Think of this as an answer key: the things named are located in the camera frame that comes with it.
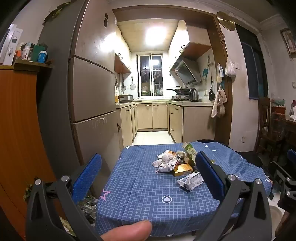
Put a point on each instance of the white bucket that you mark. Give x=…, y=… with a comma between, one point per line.
x=275, y=217

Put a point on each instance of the wall cabinet above sink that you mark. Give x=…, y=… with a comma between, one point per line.
x=121, y=62

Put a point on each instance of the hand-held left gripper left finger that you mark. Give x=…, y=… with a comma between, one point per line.
x=87, y=176

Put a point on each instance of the hanging black pan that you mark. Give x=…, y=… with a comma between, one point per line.
x=211, y=95

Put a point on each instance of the gas stove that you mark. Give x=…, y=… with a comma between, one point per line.
x=181, y=97

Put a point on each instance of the wall cabinet above hood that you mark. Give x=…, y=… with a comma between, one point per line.
x=194, y=39

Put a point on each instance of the blue and white jar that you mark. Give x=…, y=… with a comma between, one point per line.
x=42, y=57

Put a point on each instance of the beige cloth bags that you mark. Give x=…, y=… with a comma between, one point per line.
x=219, y=102

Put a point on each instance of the beige kitchen base cabinets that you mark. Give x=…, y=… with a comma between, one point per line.
x=152, y=115

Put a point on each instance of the white crumpled paper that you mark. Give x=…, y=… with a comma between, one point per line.
x=157, y=163
x=163, y=153

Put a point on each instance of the white cloth bundle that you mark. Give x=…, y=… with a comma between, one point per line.
x=167, y=158

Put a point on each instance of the kitchen window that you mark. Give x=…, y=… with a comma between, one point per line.
x=150, y=76

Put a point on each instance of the crinkled silver plastic bag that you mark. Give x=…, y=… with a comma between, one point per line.
x=89, y=208

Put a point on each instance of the blue checked tablecloth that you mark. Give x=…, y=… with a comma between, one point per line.
x=143, y=185

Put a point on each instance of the green box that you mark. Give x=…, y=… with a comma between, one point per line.
x=37, y=49

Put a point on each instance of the yellow oil bottle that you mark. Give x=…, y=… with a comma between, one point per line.
x=116, y=98

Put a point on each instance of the small pale plastic bag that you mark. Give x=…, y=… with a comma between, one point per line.
x=219, y=74

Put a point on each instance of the wooden chair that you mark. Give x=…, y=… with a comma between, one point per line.
x=266, y=129

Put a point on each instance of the hanging round strainer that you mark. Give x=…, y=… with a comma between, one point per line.
x=132, y=86

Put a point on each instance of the dark window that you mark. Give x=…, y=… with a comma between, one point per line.
x=252, y=64

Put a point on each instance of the white bottle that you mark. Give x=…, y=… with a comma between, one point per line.
x=26, y=52

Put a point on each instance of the dark crumpled wrapper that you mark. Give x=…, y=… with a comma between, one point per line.
x=181, y=155

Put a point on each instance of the ceiling light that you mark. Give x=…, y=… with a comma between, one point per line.
x=157, y=36

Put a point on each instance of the crumpled white wrapper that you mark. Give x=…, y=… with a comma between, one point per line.
x=190, y=182

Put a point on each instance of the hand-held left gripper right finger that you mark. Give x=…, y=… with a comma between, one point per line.
x=210, y=178

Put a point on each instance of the white printed packet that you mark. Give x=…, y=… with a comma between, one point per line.
x=165, y=167

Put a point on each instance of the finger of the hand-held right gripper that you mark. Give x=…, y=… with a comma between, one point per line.
x=281, y=176
x=292, y=155

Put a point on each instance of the person's left hand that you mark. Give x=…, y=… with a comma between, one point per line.
x=127, y=231

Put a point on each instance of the framed picture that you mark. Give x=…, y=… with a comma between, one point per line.
x=289, y=41

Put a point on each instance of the gold box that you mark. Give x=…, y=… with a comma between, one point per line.
x=182, y=169

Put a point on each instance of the white plastic bag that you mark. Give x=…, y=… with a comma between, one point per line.
x=230, y=69

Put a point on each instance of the steel kettle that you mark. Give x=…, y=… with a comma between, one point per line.
x=194, y=95

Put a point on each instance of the green carton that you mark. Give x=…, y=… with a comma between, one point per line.
x=190, y=153

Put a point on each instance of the dark wooden table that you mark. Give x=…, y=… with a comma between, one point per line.
x=286, y=129

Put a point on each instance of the black wok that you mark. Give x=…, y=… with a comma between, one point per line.
x=182, y=89

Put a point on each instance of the hanging ladle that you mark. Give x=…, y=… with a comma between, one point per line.
x=116, y=83

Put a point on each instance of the grey refrigerator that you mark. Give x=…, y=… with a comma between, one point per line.
x=92, y=88

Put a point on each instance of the gold wall clock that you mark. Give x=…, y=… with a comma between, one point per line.
x=226, y=21

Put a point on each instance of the wooden cabinet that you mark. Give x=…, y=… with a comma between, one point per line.
x=18, y=115

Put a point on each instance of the steel range hood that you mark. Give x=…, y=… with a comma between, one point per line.
x=186, y=70

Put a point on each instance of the steel cooking pot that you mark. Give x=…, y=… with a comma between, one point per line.
x=126, y=98

